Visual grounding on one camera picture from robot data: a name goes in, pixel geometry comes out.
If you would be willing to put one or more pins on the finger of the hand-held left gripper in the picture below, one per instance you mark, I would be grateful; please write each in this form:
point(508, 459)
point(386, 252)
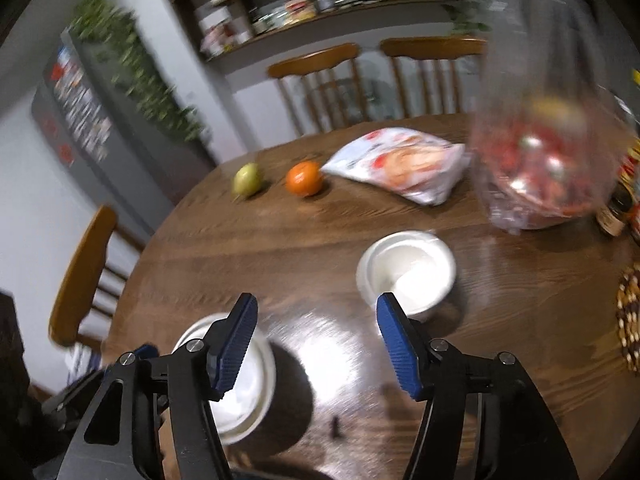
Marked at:
point(146, 352)

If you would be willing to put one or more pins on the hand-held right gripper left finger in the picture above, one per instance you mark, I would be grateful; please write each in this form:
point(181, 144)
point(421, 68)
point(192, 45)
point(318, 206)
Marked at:
point(235, 345)

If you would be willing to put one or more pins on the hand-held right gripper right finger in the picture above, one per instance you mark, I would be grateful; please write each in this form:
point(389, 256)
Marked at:
point(400, 350)

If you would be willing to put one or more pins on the white ribbed bowl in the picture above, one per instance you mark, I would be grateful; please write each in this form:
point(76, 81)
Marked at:
point(250, 380)

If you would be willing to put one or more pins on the white deep bowl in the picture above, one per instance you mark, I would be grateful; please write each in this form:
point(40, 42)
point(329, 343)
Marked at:
point(415, 265)

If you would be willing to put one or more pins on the wooden chair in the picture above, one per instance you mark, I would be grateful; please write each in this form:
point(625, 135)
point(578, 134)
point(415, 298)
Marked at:
point(430, 47)
point(315, 62)
point(85, 270)

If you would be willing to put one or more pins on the green pear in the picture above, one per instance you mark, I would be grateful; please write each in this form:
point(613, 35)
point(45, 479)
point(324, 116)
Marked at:
point(248, 180)

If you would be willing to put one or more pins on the orange fruit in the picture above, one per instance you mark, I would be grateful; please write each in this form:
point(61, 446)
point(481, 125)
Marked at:
point(304, 178)

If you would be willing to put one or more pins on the white snack bag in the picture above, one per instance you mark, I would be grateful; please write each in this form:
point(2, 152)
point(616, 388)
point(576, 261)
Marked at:
point(400, 165)

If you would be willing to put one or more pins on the grey refrigerator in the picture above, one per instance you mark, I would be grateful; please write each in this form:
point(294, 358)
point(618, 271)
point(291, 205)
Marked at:
point(125, 160)

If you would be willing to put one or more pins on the pile of red candies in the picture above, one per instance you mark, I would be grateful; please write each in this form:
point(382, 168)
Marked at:
point(545, 175)

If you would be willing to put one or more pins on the beaded wooden trivet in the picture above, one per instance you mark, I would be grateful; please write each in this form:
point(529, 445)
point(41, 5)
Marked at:
point(629, 320)

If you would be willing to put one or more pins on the cluster of fridge magnets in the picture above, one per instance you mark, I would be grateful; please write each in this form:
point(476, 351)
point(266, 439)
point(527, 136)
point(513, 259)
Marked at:
point(80, 105)

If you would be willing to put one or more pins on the brown glass jar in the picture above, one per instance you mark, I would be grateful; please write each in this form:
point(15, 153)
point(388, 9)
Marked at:
point(615, 210)

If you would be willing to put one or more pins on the green trailing plant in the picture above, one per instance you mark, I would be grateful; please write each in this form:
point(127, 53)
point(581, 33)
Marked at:
point(140, 75)

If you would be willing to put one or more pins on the clear plastic bag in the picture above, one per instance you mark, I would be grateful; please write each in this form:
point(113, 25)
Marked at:
point(525, 85)

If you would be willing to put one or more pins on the row of shelf jars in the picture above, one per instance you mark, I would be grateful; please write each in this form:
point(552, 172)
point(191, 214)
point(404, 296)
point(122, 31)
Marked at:
point(300, 5)

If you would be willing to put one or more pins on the white wall socket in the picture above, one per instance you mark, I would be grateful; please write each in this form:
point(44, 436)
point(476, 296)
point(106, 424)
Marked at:
point(82, 360)

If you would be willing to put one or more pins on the wooden wall shelf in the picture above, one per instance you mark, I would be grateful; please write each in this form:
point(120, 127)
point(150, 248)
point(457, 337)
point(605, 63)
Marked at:
point(320, 22)

